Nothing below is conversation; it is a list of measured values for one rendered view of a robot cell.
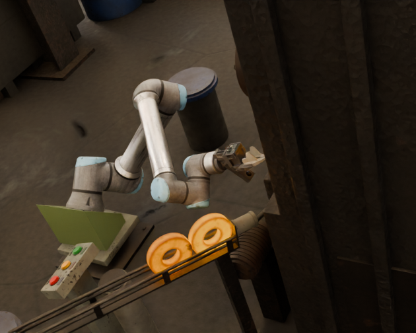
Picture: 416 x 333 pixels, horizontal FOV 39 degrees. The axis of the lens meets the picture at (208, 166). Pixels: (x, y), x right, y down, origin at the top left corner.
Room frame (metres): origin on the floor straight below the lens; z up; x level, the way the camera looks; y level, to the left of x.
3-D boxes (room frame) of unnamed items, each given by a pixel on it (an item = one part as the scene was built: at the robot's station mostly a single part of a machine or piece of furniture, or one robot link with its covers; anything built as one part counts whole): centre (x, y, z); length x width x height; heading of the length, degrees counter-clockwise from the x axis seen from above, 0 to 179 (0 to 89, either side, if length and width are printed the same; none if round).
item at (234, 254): (1.54, -0.05, 0.27); 0.22 x 0.13 x 0.53; 141
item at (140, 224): (2.33, 0.66, 0.04); 0.40 x 0.40 x 0.08; 50
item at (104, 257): (2.33, 0.66, 0.10); 0.32 x 0.32 x 0.04; 50
